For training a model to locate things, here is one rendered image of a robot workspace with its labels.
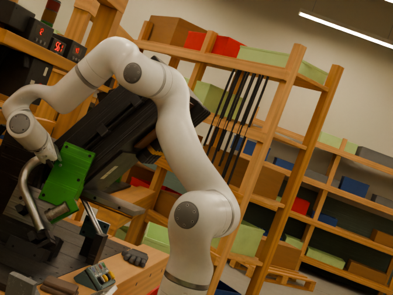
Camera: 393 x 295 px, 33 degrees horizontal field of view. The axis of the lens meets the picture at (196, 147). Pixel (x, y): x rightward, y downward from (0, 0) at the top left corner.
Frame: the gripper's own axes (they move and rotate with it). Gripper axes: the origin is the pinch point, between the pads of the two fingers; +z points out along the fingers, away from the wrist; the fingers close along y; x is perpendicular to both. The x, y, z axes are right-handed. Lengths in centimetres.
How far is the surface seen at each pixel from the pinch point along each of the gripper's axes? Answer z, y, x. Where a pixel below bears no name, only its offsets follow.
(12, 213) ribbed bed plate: 5.0, -12.7, 18.9
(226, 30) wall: 808, 402, -202
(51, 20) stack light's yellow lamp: 11, 53, -14
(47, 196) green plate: 2.8, -12.6, 5.8
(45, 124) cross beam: 64, 38, 9
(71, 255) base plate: 22.5, -29.4, 8.4
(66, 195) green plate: 2.8, -14.7, -0.3
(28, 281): -109, -60, -10
